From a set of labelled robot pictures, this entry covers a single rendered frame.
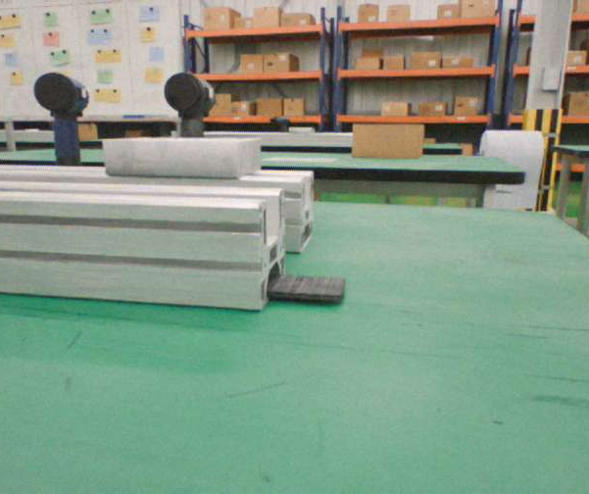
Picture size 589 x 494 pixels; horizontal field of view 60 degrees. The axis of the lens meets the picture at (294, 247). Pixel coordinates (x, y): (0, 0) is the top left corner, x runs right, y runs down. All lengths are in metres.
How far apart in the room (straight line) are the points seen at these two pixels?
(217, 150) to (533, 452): 0.43
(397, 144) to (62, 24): 2.55
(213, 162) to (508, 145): 3.46
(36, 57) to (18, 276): 3.74
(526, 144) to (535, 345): 3.62
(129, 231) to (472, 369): 0.27
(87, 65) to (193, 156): 3.36
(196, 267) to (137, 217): 0.06
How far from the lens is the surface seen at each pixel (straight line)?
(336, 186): 1.93
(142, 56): 3.71
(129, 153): 0.62
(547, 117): 5.99
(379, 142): 2.40
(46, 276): 0.47
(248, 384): 0.30
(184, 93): 0.81
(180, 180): 0.60
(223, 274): 0.40
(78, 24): 3.99
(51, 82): 0.88
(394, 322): 0.39
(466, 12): 10.10
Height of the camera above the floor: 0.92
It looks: 13 degrees down
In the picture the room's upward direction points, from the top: straight up
